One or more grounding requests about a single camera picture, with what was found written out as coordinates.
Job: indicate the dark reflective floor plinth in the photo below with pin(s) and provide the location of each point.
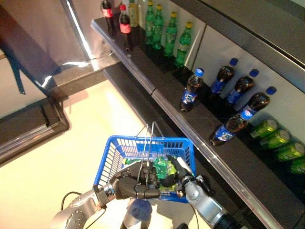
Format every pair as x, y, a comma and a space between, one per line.
31, 126

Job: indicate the cola bottle red cap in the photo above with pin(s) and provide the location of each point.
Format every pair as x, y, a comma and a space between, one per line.
125, 26
108, 14

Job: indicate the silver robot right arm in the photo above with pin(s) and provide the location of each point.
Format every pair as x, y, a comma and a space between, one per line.
205, 207

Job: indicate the black shelf upright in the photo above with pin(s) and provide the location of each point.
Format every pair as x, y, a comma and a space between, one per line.
195, 47

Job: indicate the yellow tea bottle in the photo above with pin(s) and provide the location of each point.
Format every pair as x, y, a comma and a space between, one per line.
133, 14

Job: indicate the blue plastic shopping basket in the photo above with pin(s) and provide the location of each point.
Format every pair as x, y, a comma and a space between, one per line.
128, 138

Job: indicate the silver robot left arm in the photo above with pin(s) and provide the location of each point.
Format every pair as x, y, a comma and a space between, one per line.
81, 207

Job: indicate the black base shelf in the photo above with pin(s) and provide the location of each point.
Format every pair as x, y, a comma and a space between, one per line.
133, 90

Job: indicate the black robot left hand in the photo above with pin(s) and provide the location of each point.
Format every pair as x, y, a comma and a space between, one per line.
133, 183

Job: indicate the grey metal side post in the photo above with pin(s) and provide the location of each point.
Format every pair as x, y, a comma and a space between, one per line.
78, 31

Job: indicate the dark metal shelf board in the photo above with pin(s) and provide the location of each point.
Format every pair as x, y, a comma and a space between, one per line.
274, 35
202, 9
207, 114
143, 59

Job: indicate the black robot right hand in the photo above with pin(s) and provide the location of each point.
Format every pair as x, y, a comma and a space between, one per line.
182, 175

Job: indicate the silver robot right leg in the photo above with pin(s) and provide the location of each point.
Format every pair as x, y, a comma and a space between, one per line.
182, 226

